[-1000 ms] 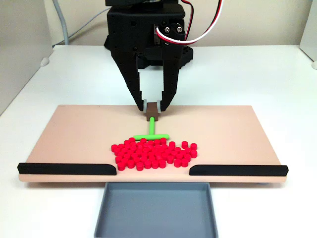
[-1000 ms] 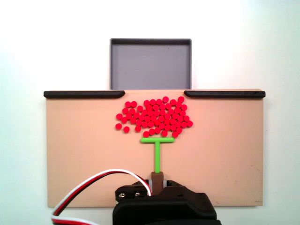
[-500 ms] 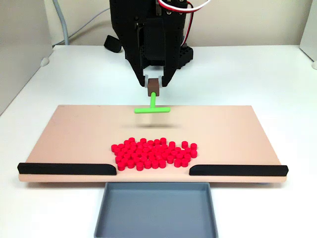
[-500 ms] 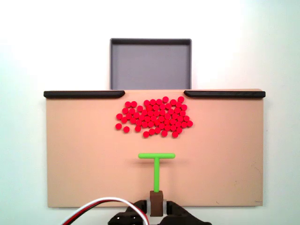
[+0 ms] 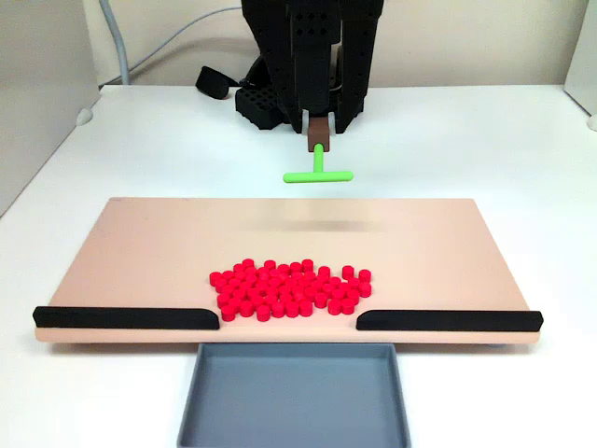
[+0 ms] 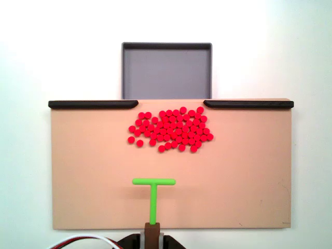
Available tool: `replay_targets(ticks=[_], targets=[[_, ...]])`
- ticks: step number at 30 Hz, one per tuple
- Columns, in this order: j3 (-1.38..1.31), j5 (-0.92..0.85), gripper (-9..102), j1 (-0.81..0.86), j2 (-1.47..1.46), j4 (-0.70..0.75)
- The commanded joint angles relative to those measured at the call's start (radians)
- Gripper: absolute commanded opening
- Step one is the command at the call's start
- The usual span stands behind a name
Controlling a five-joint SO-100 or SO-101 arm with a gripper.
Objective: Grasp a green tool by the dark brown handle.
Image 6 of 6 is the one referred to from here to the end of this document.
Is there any green T-tool with brown handle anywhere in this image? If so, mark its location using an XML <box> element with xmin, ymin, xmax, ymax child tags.
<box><xmin>132</xmin><ymin>178</ymin><xmax>176</xmax><ymax>249</ymax></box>

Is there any grey square tray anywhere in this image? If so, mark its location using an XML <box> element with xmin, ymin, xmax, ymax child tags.
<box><xmin>121</xmin><ymin>41</ymin><xmax>213</xmax><ymax>100</ymax></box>

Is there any black rail strip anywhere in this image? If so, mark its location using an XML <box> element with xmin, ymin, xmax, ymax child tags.
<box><xmin>48</xmin><ymin>100</ymin><xmax>139</xmax><ymax>109</ymax></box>
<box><xmin>203</xmin><ymin>100</ymin><xmax>295</xmax><ymax>109</ymax></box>

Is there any tan rectangular board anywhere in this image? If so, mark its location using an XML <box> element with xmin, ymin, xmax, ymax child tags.
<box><xmin>49</xmin><ymin>98</ymin><xmax>294</xmax><ymax>230</ymax></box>

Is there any white cable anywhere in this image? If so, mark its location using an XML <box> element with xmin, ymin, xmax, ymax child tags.
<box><xmin>48</xmin><ymin>234</ymin><xmax>122</xmax><ymax>249</ymax></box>

